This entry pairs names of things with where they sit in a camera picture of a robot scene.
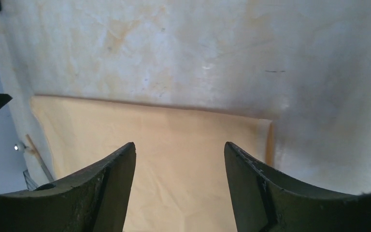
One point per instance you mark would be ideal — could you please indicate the orange cloth napkin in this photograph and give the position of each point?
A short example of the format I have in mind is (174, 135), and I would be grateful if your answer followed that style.
(180, 182)

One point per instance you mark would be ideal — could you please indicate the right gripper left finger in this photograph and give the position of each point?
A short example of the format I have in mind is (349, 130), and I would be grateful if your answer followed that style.
(93, 199)

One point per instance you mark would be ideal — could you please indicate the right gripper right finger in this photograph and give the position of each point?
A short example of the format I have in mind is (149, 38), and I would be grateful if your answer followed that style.
(265, 199)

